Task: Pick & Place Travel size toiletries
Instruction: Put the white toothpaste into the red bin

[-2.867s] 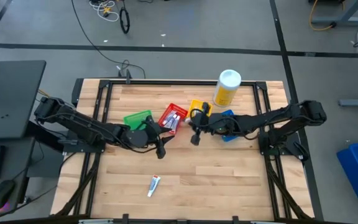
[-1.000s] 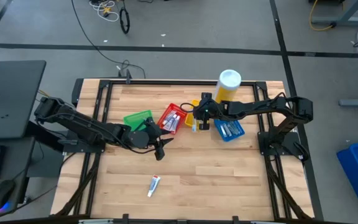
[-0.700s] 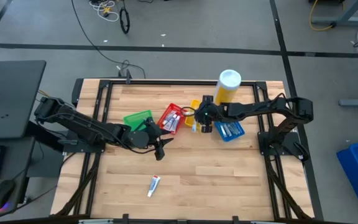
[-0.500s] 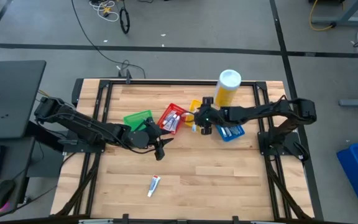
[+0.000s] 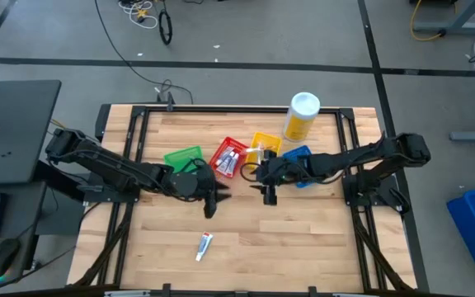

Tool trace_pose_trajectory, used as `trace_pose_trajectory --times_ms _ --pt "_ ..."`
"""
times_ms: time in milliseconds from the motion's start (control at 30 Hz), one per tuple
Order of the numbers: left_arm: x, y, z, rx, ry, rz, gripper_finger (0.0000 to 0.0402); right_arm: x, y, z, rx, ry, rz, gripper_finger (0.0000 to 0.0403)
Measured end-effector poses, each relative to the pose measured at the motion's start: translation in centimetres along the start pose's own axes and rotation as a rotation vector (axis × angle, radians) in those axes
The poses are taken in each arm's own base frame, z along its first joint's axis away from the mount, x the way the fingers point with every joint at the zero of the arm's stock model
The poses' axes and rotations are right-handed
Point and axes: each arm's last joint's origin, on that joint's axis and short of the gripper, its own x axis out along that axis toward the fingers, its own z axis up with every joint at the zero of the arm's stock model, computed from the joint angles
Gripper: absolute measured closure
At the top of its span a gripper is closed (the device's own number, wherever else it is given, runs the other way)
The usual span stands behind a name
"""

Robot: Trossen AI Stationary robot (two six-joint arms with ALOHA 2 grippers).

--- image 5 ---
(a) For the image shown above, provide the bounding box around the red white toothpaste tube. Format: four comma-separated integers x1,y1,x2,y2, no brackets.
217,151,235,171

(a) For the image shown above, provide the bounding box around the black side table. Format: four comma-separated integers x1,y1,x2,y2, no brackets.
0,79,63,185

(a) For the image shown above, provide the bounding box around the red plastic basket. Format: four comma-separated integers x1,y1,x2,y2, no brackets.
208,136,250,179

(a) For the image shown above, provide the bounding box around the yellow white wipes canister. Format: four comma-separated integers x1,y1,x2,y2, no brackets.
282,91,321,144

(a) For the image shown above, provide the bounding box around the grey toothpaste tube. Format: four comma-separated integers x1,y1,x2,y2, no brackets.
214,145,234,167

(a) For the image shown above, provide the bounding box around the long black floor cable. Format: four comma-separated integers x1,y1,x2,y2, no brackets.
94,0,195,105

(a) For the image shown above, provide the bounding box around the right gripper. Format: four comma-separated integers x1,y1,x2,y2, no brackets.
248,149,307,206

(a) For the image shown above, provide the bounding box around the grey metal bar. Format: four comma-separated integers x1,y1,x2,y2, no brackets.
449,130,475,143

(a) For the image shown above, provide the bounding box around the black computer mouse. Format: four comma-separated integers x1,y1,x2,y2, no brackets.
0,238,21,281

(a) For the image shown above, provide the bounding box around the black computer desk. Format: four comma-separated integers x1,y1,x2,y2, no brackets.
0,181,49,286

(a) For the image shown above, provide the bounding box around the toothpaste tube with red end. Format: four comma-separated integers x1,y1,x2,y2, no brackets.
195,231,214,262

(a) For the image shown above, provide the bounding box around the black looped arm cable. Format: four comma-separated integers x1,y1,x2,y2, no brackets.
239,162,264,183

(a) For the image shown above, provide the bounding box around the green plastic basket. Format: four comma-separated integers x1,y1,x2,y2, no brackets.
162,144,205,174

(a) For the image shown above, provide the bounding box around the yellow floor cable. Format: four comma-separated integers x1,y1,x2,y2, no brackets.
409,0,447,42

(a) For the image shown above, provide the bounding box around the coiled black cable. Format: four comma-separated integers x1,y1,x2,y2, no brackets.
158,8,174,45

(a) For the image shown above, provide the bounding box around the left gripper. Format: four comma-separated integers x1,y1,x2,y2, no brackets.
194,158,233,219

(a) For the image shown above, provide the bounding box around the blue plastic basket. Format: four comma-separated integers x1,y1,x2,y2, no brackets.
282,144,313,190

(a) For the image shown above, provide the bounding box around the grey desk stand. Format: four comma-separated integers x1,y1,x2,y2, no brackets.
410,0,475,36

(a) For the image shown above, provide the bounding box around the white cable bundle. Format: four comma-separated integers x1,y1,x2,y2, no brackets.
117,0,159,30

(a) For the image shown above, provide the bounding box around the yellow plastic basket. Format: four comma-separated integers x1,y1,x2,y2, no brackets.
245,131,283,166

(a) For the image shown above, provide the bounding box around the silver aluminium bar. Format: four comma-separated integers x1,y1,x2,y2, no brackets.
103,290,152,297

